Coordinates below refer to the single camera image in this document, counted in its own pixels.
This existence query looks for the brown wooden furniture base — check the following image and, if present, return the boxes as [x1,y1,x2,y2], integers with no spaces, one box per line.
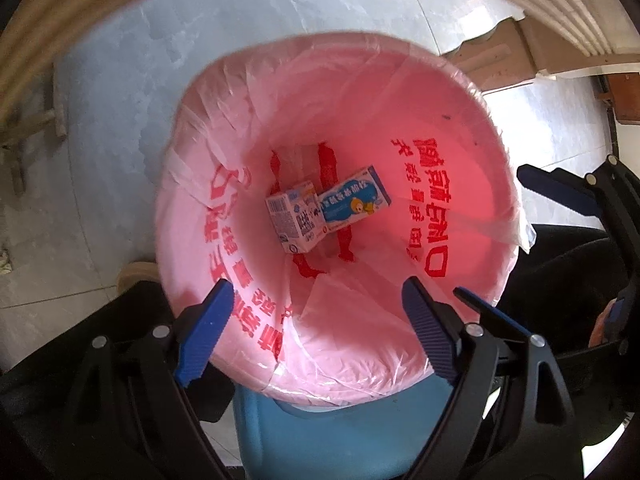
[440,15,640,126]

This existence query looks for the blue and white carton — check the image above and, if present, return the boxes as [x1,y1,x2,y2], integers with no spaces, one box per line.
[319,165,392,224]

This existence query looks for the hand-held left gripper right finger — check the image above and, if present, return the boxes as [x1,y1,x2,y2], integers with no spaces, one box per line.
[402,277,584,480]

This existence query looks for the cream oval table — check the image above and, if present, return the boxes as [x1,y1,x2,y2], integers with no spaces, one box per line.
[0,0,617,126]

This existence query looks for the pink plastic bin bag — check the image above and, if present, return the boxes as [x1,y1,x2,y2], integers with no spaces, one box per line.
[155,32,533,408]

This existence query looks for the beige slipper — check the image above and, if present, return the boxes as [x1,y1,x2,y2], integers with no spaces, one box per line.
[116,259,160,293]

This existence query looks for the white small carton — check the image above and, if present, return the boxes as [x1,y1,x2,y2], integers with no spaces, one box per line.
[265,181,326,255]

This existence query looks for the person's black pants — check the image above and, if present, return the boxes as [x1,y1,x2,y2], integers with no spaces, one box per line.
[0,222,640,480]

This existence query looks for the person's right hand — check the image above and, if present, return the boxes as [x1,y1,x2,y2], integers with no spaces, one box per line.
[589,299,623,348]

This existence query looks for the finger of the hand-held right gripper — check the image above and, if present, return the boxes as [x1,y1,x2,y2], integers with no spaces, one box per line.
[454,286,533,338]
[516,153,640,222]

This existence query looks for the blue plastic bin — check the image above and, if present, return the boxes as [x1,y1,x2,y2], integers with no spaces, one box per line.
[232,372,481,480]

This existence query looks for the wooden furniture leg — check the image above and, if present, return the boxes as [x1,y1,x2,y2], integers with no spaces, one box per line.
[0,105,68,196]

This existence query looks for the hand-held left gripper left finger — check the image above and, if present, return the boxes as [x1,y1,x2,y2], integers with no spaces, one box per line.
[50,279,235,480]

